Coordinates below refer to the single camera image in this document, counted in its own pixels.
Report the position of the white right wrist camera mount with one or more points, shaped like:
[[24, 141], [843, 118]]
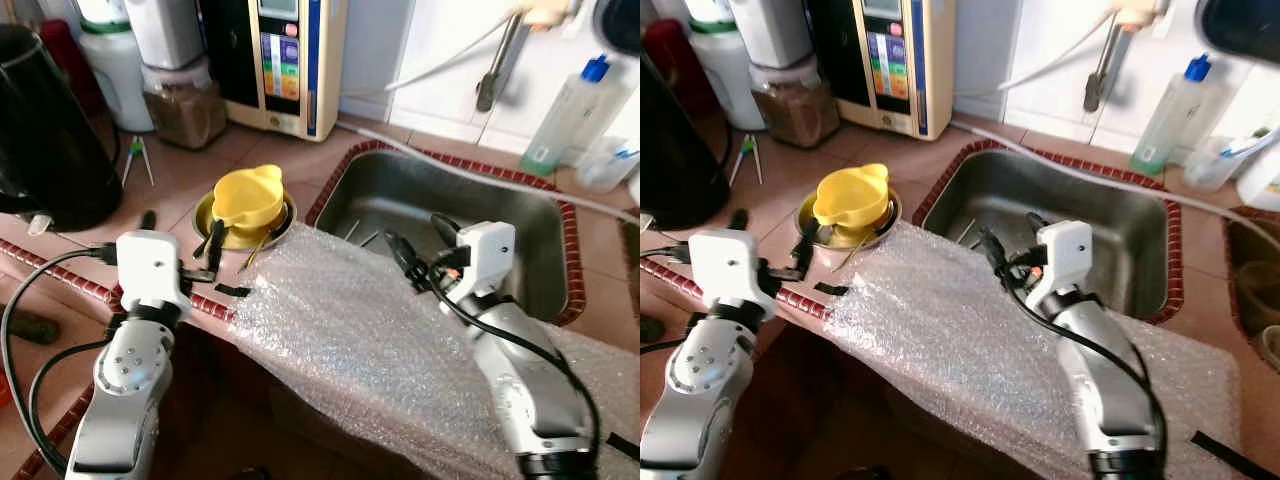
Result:
[[487, 255], [1065, 255]]

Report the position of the white plastic bottle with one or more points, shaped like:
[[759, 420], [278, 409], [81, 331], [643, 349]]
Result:
[[1262, 175]]

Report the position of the steel sink basin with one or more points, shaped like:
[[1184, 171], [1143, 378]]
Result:
[[1258, 290], [380, 195], [1000, 200]]

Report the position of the black tape strip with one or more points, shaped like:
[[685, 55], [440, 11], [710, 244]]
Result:
[[832, 289], [622, 446], [1230, 455], [232, 290]]

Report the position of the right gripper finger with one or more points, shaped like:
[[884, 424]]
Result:
[[1035, 226], [402, 256], [446, 230], [993, 253]]

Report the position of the black electric kettle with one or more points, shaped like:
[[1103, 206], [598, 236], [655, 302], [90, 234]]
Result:
[[680, 140], [50, 130]]

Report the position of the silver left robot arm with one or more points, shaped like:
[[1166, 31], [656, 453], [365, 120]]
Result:
[[120, 390], [700, 400]]

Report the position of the black round pan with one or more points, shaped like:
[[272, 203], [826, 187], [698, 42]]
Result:
[[620, 25], [1240, 25]]

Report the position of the clear detergent bottle blue cap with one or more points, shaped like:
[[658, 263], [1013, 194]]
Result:
[[575, 115], [1180, 115]]

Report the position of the dark green oblong object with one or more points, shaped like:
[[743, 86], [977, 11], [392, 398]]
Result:
[[652, 328], [30, 325]]

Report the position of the white jar green lid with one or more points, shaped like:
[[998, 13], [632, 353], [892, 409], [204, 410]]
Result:
[[735, 80], [120, 80]]

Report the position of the brown powder jar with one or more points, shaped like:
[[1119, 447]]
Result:
[[795, 112], [185, 115]]

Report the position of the shallow steel bowl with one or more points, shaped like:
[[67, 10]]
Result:
[[232, 240], [835, 238]]

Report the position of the beige water ionizer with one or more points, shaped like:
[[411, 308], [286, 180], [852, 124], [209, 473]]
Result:
[[890, 60], [290, 60]]

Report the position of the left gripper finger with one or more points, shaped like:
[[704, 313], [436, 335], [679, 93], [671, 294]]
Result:
[[215, 248], [739, 219], [148, 221], [805, 250]]

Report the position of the dark red plastic cup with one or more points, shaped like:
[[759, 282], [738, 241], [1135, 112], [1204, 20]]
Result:
[[70, 60], [672, 55]]

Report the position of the yellow plastic cup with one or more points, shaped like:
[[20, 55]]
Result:
[[850, 195], [248, 195]]

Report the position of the clear bubble wrap sheet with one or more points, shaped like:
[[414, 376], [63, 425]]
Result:
[[380, 340], [1000, 340]]

